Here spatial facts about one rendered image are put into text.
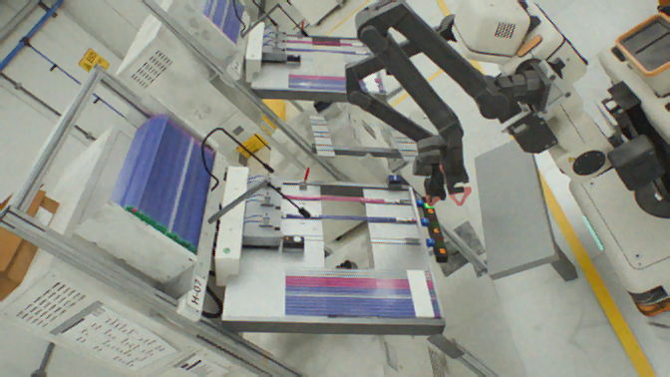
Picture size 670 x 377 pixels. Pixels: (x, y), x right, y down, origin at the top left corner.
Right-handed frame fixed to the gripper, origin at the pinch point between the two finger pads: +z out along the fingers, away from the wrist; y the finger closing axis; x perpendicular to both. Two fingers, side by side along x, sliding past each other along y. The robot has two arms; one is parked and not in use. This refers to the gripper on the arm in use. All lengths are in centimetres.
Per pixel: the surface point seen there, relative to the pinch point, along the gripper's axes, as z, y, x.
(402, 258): 8.7, 20.3, -12.4
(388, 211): 8.9, -4.6, -14.3
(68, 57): 70, -230, -222
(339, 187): 8.6, -18.4, -33.1
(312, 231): 8.3, 8.4, -44.8
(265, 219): -1, 13, -62
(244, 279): 8, 32, -68
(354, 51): 10, -147, -16
